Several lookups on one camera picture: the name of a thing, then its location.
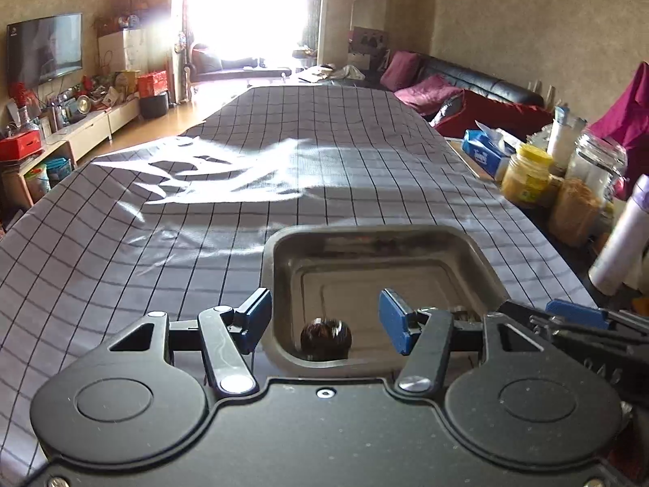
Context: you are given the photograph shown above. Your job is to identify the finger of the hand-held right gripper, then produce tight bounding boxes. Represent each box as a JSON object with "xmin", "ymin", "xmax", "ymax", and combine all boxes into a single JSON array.
[
  {"xmin": 546, "ymin": 299, "xmax": 649, "ymax": 334},
  {"xmin": 499, "ymin": 300, "xmax": 559, "ymax": 334}
]

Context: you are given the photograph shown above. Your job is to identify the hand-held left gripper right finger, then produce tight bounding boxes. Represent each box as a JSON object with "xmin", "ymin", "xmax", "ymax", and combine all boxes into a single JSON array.
[{"xmin": 378, "ymin": 288, "xmax": 554, "ymax": 395}]

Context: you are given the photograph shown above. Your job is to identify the grey checked tablecloth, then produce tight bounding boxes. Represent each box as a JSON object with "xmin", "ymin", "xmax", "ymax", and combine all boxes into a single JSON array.
[{"xmin": 0, "ymin": 84, "xmax": 599, "ymax": 487}]

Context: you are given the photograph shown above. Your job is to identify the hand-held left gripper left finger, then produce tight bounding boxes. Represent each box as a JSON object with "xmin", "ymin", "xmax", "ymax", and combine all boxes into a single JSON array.
[{"xmin": 106, "ymin": 287, "xmax": 273, "ymax": 399}]

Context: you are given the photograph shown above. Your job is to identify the metal tray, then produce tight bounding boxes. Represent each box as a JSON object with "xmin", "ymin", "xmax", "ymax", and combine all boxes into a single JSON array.
[{"xmin": 261, "ymin": 224, "xmax": 513, "ymax": 374}]

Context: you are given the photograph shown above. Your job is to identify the white bottle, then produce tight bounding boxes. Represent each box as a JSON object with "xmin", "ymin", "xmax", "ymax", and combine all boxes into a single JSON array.
[{"xmin": 547, "ymin": 106, "xmax": 587, "ymax": 164}]

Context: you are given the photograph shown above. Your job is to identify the black leather sofa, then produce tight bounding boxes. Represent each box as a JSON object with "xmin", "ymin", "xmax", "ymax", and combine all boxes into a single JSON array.
[{"xmin": 378, "ymin": 53, "xmax": 546, "ymax": 127}]

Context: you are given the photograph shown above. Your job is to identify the flat purple cushion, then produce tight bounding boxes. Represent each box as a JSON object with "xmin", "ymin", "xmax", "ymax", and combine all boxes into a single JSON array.
[{"xmin": 394, "ymin": 74, "xmax": 460, "ymax": 113}]

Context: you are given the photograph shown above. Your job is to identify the dark chaise lounge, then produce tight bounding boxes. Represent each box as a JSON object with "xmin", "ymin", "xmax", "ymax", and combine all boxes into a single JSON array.
[{"xmin": 185, "ymin": 43, "xmax": 293, "ymax": 83}]

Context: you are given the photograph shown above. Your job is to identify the lavender bottle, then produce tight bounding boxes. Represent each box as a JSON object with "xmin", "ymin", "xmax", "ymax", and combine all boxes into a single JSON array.
[{"xmin": 587, "ymin": 175, "xmax": 649, "ymax": 295}]

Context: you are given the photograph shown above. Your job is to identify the yellow lid jar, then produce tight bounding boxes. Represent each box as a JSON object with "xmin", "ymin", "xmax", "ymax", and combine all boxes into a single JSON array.
[{"xmin": 500, "ymin": 144, "xmax": 555, "ymax": 209}]

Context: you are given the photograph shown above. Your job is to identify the flat red box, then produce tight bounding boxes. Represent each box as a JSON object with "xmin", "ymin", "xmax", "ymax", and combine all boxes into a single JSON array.
[{"xmin": 0, "ymin": 131, "xmax": 42, "ymax": 161}]

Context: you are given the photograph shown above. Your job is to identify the black grey cushion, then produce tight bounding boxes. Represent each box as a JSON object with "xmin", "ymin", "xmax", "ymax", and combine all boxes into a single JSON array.
[{"xmin": 430, "ymin": 96, "xmax": 465, "ymax": 123}]

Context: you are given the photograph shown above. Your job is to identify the blue tissue pack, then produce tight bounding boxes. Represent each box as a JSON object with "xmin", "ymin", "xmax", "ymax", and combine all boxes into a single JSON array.
[{"xmin": 462, "ymin": 129, "xmax": 524, "ymax": 179}]

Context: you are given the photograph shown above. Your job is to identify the upright purple cushion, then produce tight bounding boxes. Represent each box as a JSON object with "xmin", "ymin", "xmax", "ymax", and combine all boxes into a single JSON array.
[{"xmin": 380, "ymin": 51, "xmax": 422, "ymax": 91}]

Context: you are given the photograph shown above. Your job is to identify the red blanket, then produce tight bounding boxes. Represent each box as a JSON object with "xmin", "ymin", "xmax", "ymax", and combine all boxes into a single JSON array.
[{"xmin": 432, "ymin": 90, "xmax": 554, "ymax": 141}]

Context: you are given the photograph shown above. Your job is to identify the dark round fruit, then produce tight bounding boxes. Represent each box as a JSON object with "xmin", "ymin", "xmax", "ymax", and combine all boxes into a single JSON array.
[{"xmin": 300, "ymin": 316, "xmax": 353, "ymax": 362}]

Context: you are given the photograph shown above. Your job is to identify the magenta cloth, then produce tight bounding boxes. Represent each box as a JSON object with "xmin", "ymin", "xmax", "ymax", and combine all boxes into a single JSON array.
[{"xmin": 587, "ymin": 62, "xmax": 649, "ymax": 164}]

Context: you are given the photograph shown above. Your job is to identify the large clear glass jar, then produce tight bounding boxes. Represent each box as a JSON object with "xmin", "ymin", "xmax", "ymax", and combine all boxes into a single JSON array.
[{"xmin": 565, "ymin": 130, "xmax": 629, "ymax": 205}]

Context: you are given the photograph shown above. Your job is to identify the red flower bouquet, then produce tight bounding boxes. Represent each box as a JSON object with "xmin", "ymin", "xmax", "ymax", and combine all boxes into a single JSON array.
[{"xmin": 9, "ymin": 81, "xmax": 37, "ymax": 108}]

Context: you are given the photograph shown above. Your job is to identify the flat screen television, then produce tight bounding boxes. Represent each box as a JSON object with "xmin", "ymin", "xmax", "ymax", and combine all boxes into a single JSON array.
[{"xmin": 6, "ymin": 13, "xmax": 84, "ymax": 90}]

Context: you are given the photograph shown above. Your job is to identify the framed picture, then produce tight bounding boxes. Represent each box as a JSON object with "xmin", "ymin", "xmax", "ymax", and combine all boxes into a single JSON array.
[{"xmin": 350, "ymin": 27, "xmax": 391, "ymax": 70}]

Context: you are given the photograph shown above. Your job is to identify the dark round bin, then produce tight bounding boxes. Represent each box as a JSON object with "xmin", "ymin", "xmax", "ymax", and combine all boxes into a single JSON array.
[{"xmin": 139, "ymin": 93, "xmax": 170, "ymax": 121}]

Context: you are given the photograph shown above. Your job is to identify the low television console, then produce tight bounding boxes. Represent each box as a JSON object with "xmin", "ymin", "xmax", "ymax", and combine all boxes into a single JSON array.
[{"xmin": 0, "ymin": 96, "xmax": 141, "ymax": 209}]

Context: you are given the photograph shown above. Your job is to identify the white cabinet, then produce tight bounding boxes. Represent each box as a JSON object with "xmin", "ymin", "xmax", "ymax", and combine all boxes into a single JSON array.
[{"xmin": 97, "ymin": 28, "xmax": 168, "ymax": 76}]

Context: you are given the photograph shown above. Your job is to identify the red gift box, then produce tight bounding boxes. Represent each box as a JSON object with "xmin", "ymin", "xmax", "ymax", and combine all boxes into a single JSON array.
[{"xmin": 137, "ymin": 71, "xmax": 168, "ymax": 99}]

